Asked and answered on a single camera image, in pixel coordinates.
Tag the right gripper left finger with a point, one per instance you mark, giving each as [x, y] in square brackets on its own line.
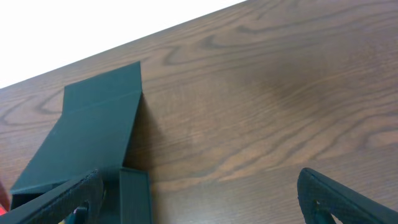
[85, 191]

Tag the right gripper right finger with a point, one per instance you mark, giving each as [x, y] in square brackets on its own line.
[324, 200]

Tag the black box with hinged lid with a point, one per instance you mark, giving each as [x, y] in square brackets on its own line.
[93, 132]

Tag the red Hacks candy bag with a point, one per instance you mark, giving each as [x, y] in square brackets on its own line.
[4, 200]

